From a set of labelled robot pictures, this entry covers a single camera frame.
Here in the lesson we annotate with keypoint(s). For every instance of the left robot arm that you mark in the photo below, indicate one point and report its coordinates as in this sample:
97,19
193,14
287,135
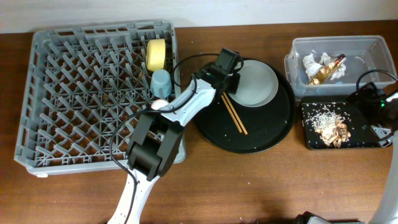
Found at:
154,143

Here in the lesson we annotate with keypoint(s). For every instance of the clear plastic waste bin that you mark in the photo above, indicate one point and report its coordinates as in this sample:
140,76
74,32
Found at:
363,53

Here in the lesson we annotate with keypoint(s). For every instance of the gold brown snack wrapper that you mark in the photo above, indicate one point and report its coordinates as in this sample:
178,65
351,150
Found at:
327,71

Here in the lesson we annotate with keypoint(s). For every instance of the grey round plate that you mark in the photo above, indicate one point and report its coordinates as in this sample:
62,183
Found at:
258,84

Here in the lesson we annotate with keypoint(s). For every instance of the blue plastic cup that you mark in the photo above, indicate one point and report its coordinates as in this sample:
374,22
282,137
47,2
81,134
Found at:
161,85

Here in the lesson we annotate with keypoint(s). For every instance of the pink plastic cup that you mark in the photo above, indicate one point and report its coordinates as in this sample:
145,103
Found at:
158,104

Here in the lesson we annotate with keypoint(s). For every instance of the food scraps and rice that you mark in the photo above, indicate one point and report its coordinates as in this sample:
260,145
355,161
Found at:
327,123

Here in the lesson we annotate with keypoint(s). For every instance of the grey plastic dishwasher rack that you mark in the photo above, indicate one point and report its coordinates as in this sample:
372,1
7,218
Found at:
84,85

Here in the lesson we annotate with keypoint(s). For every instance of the yellow bowl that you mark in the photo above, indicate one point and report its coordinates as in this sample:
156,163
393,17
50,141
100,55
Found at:
155,56

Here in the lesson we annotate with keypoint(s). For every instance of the wooden chopstick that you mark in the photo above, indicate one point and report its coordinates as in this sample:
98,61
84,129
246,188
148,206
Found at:
236,115
231,113

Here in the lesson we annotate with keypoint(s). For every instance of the white tissue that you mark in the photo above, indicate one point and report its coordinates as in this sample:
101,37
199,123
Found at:
326,60
312,66

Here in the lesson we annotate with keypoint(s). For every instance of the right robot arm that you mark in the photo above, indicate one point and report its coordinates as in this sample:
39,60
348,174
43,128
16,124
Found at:
380,111

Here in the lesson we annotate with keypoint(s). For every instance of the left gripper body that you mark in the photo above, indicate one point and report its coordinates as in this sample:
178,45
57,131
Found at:
234,78

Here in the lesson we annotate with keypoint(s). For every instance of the black rectangular tray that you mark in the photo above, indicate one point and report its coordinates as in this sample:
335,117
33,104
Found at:
363,135

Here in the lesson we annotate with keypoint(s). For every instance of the round black serving tray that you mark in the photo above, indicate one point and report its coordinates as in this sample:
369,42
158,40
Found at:
266,125

